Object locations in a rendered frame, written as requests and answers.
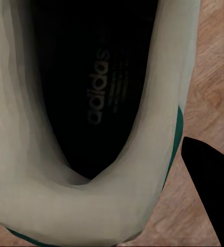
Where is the gym shoe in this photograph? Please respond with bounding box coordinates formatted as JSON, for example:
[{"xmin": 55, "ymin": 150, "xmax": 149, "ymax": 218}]
[{"xmin": 0, "ymin": 0, "xmax": 201, "ymax": 247}]

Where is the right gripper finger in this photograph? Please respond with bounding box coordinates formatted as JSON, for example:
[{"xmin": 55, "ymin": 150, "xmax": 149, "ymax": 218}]
[{"xmin": 181, "ymin": 137, "xmax": 224, "ymax": 247}]

